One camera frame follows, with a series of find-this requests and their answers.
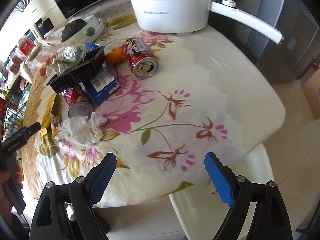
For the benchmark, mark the yellow snack wrapper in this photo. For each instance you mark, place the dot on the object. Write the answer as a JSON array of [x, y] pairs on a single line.
[[50, 120]]

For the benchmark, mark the small orange middle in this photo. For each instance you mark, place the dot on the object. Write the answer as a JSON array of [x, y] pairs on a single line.
[[48, 61]]

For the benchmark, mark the small orange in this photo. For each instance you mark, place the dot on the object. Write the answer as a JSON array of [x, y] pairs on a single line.
[[42, 71], [48, 61]]

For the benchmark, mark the orange peel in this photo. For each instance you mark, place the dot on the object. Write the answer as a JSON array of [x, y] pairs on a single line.
[[116, 56]]

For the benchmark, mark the crushed red can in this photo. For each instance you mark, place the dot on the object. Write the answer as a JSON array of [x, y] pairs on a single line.
[[78, 103]]

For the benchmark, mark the floral tablecloth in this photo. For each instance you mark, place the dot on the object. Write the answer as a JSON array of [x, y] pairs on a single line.
[[206, 97]]

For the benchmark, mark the left hand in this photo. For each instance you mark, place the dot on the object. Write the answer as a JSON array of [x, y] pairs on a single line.
[[6, 205]]

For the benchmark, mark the blue white small carton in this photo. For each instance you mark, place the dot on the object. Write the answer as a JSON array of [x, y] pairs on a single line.
[[100, 87]]

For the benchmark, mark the white plastic stool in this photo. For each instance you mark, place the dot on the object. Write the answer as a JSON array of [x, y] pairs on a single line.
[[199, 208]]

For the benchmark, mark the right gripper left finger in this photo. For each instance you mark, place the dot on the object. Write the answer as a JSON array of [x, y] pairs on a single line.
[[65, 211]]

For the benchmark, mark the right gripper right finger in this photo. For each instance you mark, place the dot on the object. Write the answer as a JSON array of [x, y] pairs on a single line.
[[270, 220]]

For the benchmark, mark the red cartoon milk can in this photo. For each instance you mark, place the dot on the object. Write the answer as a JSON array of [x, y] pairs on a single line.
[[141, 60]]

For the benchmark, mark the black plastic tray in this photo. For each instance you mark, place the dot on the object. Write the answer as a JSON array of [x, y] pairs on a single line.
[[83, 71]]

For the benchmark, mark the crumpled white tissue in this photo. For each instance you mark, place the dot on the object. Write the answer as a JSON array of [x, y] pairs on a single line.
[[85, 131]]

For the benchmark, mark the red label jar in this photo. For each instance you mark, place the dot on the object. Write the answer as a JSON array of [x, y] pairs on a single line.
[[25, 45]]

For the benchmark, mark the cardboard box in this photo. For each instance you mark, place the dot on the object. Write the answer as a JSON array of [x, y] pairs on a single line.
[[311, 90]]

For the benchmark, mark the cream bowl with green handle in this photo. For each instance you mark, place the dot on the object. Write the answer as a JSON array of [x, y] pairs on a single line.
[[89, 33]]

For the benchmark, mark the white electric pot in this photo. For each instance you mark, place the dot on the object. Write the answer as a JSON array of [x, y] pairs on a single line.
[[187, 16]]

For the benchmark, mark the green pumpkin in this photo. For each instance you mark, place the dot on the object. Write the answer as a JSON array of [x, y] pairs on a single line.
[[72, 28]]

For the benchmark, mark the small orange left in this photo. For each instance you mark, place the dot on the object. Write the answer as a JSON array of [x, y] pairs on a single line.
[[42, 71]]

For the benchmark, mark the crumpled foil paper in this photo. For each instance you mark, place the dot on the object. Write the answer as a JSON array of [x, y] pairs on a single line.
[[70, 57]]

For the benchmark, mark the stainless steel refrigerator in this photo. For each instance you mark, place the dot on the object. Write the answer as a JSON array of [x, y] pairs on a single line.
[[278, 63]]

